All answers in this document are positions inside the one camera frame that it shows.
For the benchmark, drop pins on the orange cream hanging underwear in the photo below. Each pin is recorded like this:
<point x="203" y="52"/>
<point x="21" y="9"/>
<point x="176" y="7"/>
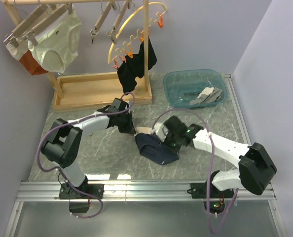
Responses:
<point x="24" y="56"/>

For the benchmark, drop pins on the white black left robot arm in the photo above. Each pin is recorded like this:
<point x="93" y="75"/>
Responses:
<point x="61" y="145"/>

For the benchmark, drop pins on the navy underwear cream waistband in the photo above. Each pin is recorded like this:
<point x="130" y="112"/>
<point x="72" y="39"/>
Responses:
<point x="150" y="147"/>

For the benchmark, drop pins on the beige hanger far left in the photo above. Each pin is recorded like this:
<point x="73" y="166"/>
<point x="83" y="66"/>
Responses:
<point x="37" y="15"/>

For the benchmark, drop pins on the grey and pink underwear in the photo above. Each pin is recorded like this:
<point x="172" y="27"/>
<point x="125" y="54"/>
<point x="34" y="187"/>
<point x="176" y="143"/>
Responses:
<point x="208" y="95"/>

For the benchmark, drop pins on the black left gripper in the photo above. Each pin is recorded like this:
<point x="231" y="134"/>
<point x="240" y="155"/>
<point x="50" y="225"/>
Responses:
<point x="129" y="129"/>

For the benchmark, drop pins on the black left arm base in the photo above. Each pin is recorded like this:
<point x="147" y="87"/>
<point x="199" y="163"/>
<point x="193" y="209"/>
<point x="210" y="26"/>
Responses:
<point x="66" y="192"/>

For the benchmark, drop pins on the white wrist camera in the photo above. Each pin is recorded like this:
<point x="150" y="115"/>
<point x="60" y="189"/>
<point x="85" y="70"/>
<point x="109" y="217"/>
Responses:
<point x="118" y="105"/>
<point x="160" y="130"/>

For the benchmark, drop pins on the wooden rack base tray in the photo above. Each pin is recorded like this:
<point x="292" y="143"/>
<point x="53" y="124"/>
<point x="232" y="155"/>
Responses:
<point x="87" y="91"/>

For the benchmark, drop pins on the teal plastic basin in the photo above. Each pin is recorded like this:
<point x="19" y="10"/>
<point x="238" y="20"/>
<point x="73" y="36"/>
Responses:
<point x="183" y="86"/>

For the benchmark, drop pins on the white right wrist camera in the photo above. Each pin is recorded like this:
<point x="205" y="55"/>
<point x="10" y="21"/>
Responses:
<point x="160" y="130"/>

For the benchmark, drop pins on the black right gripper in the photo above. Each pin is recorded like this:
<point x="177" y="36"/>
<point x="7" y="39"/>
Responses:
<point x="166" y="143"/>

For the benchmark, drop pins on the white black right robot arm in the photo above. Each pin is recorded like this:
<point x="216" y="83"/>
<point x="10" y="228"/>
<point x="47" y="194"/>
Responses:
<point x="254" y="168"/>

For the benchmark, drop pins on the beige hanging clip hanger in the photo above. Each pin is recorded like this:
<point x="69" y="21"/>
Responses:
<point x="105" y="11"/>

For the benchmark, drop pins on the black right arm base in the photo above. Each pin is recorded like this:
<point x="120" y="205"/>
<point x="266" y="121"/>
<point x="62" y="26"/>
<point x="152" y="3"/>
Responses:
<point x="199" y="190"/>

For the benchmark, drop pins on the wooden rack right post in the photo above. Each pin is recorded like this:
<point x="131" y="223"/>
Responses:
<point x="146" y="36"/>

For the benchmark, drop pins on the wooden rack top bar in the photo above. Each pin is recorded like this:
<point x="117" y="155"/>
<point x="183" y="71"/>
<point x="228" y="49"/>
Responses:
<point x="39" y="2"/>

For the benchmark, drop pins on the beige hanger holding underwear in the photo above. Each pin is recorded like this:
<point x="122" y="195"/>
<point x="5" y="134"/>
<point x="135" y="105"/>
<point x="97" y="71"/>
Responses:
<point x="46" y="22"/>

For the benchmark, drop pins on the cream white hanging underwear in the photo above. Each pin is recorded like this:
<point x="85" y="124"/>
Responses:
<point x="57" y="46"/>

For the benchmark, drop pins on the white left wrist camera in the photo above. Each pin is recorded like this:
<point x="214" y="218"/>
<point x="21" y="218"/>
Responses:
<point x="118" y="105"/>

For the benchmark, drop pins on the aluminium mounting rail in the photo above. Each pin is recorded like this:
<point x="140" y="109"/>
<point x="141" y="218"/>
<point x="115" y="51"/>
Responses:
<point x="114" y="190"/>

